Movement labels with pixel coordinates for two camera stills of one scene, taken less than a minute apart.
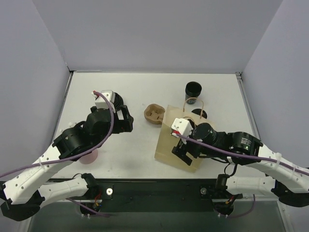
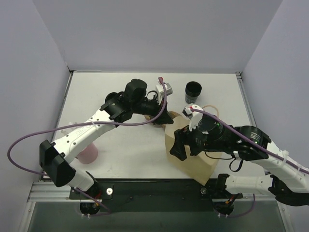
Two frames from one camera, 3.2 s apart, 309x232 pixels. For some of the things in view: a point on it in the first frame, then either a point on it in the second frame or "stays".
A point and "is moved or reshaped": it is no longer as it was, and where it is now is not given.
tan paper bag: [166, 141] is moved or reshaped
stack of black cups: [192, 90] stays
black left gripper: [126, 121] → [159, 114]
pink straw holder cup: [90, 158] stays
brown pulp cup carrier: [154, 113] is moved or reshaped
